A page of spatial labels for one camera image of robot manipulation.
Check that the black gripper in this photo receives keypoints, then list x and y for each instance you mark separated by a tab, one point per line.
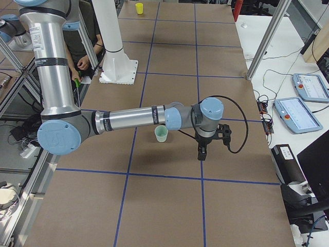
202	141

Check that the yellow cup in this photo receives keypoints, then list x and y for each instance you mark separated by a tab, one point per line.
139	8

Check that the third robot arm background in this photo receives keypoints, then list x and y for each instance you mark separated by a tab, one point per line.
13	29

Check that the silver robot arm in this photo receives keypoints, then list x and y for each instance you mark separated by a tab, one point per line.
64	125

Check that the green cup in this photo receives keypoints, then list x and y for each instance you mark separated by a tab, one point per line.
161	133

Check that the black box on desk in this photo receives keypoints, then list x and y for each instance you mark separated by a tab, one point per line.
287	168

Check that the near teach pendant tablet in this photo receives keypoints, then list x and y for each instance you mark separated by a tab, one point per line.
296	115

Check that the teach pendant tablet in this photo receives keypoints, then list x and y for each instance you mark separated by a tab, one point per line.
296	115
310	88

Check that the black computer monitor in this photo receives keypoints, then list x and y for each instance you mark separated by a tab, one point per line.
314	164

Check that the far teach pendant tablet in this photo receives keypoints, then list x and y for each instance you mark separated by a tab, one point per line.
310	88

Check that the red cylinder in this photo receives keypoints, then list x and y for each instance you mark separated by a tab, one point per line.
237	9

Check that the white power strip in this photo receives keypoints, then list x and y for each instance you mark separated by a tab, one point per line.
28	151

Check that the electronics board with wires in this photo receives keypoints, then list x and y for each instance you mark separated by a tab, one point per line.
266	118

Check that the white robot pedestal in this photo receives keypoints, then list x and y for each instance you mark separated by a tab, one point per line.
117	68

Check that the aluminium frame post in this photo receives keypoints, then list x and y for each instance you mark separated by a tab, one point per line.
269	33

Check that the green handled tool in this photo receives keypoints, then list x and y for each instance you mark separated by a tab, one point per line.
78	83

